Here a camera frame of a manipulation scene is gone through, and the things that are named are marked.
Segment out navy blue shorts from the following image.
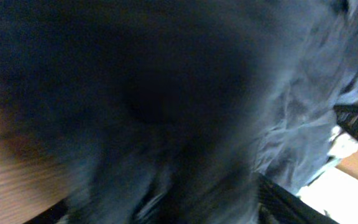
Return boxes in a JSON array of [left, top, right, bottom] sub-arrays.
[[0, 0, 358, 224]]

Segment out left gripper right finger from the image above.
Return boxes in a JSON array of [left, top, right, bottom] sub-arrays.
[[258, 174, 337, 224]]

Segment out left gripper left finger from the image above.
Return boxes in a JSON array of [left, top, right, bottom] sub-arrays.
[[24, 200, 68, 224]]

